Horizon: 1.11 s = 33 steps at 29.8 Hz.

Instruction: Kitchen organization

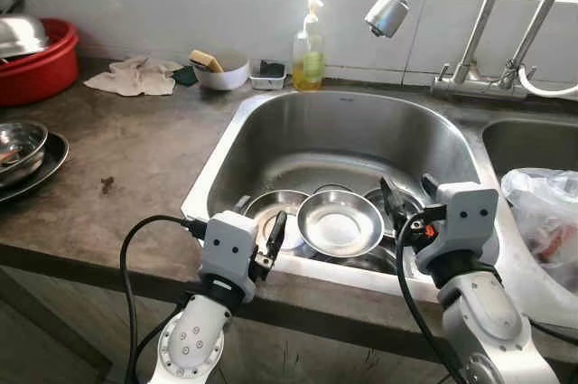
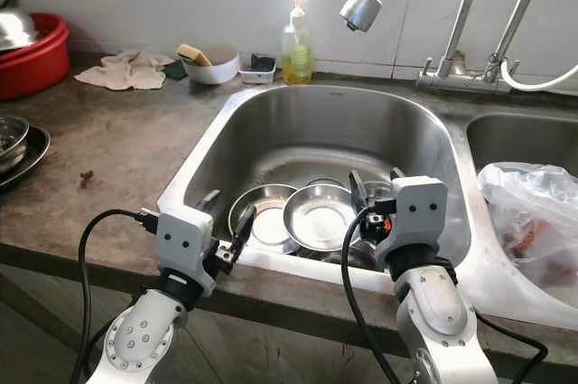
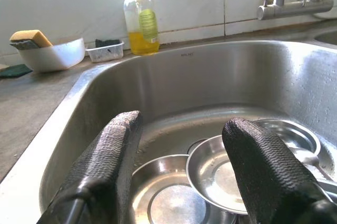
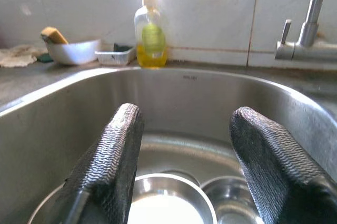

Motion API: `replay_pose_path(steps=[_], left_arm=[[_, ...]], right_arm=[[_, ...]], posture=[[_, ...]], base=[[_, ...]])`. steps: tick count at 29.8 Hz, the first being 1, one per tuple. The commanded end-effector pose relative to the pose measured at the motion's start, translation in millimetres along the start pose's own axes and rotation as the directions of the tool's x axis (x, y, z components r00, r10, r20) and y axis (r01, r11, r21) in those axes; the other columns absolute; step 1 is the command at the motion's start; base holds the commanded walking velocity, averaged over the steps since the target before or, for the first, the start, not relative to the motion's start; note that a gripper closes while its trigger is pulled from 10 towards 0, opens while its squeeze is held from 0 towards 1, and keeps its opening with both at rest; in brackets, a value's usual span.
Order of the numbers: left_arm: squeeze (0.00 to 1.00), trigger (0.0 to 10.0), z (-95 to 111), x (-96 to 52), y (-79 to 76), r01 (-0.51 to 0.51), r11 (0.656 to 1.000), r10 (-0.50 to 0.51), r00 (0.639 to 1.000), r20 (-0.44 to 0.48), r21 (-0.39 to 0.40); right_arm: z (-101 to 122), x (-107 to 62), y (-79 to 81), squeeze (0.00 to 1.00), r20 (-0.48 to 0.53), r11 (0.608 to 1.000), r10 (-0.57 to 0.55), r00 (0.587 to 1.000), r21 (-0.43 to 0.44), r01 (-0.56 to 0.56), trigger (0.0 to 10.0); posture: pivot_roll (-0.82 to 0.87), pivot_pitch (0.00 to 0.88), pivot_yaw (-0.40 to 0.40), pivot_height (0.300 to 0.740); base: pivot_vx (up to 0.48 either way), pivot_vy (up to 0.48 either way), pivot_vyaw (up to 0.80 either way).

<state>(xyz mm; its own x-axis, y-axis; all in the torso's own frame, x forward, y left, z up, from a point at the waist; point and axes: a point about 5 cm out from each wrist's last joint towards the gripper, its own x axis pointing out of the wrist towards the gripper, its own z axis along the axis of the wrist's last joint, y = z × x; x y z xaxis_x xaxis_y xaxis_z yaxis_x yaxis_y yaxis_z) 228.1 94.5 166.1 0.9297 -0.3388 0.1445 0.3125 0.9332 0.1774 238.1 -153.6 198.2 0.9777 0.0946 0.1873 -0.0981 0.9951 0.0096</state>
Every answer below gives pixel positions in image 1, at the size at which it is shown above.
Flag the large inverted steel bowl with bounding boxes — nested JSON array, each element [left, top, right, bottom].
[[0, 12, 51, 61]]

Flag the clear plastic bag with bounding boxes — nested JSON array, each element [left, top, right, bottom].
[[501, 167, 578, 293]]

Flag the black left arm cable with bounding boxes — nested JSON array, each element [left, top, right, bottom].
[[119, 214, 210, 384]]

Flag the white bowl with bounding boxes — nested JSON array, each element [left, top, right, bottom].
[[192, 50, 252, 92]]

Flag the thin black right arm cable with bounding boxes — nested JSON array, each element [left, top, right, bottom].
[[528, 316, 578, 347]]

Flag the beige cloth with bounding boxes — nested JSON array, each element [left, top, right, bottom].
[[83, 55, 185, 98]]

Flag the deep steel plate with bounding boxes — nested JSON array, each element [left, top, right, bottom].
[[296, 189, 386, 259]]

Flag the red plastic basin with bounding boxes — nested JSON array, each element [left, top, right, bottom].
[[0, 18, 81, 108]]

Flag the plain steel faucet pipe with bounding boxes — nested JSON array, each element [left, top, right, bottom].
[[501, 0, 578, 96]]

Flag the flat steel plate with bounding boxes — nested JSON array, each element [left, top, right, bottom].
[[240, 189, 313, 257]]

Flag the white hose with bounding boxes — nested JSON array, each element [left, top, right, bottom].
[[518, 67, 578, 101]]

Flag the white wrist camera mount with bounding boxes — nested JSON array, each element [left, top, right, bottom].
[[199, 211, 260, 305], [413, 182, 500, 269]]

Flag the yellow sponge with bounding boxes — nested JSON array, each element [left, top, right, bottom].
[[188, 49, 225, 74]]

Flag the green scouring pad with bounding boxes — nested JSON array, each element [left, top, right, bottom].
[[172, 65, 200, 88]]

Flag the small steel sink basin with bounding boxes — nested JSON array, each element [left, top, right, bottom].
[[479, 116, 578, 182]]

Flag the steel faucet with sprayer head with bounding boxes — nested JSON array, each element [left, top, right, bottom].
[[364, 0, 508, 98]]

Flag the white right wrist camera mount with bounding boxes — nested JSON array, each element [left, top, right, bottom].
[[413, 182, 500, 269]]

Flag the large steel sink basin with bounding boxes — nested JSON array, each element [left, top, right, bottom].
[[181, 88, 508, 305]]

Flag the yellow dish soap pump bottle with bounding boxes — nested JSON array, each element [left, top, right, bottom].
[[291, 0, 327, 92]]

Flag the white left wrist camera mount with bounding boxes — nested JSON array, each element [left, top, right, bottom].
[[199, 211, 260, 305]]

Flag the small white tray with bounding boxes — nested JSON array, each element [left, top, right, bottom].
[[249, 60, 289, 91]]

